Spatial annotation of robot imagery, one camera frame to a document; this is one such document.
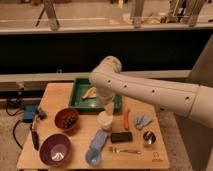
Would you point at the white plastic cup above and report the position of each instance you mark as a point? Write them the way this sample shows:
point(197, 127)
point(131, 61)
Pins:
point(104, 120)

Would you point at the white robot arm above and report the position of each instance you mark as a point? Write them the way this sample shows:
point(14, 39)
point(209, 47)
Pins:
point(193, 101)

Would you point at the orange carrot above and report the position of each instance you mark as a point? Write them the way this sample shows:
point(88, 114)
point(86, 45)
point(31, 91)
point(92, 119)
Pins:
point(126, 120)

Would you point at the dark grapes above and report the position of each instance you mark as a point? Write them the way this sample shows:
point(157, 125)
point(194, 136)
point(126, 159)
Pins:
point(69, 121)

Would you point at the blue power box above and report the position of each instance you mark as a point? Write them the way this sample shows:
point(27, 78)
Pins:
point(29, 113)

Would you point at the silver metal cup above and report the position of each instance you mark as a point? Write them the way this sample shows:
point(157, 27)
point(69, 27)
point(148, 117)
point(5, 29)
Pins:
point(149, 138)

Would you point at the brown bowl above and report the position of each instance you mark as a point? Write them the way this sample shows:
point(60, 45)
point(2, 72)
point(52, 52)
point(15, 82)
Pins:
point(63, 114)

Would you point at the green plastic tray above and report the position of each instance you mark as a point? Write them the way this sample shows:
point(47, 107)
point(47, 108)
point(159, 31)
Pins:
point(80, 87)

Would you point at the black handled tool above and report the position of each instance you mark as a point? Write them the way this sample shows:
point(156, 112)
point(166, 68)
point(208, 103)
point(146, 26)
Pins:
point(34, 134)

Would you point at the purple bowl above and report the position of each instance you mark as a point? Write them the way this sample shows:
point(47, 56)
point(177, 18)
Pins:
point(55, 150)

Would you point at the blue grey cloth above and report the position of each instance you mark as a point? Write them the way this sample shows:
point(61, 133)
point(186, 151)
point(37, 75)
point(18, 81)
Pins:
point(141, 121)

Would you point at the blue folded towel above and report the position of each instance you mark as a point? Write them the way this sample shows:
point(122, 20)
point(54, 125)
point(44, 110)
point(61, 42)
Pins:
point(99, 140)

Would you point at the silver fork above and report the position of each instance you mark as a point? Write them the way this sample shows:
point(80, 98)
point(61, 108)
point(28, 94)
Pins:
point(116, 150)

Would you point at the black rectangular block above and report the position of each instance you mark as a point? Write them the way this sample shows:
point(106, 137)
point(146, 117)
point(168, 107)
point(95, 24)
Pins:
point(121, 137)

